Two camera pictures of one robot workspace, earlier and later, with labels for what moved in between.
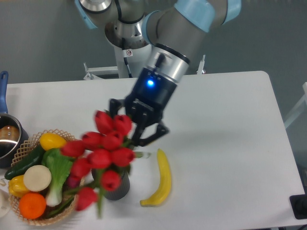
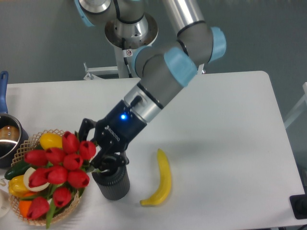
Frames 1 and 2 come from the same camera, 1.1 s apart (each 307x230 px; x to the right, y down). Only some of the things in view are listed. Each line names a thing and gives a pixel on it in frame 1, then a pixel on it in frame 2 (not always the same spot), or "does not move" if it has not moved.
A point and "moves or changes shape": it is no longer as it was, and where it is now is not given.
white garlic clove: x=3 y=182 does not move
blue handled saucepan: x=12 y=132 does not move
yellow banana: x=166 y=185 does not move
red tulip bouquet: x=98 y=158 moves or changes shape
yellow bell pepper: x=17 y=186 does not move
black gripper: x=151 y=94 to x=113 y=132
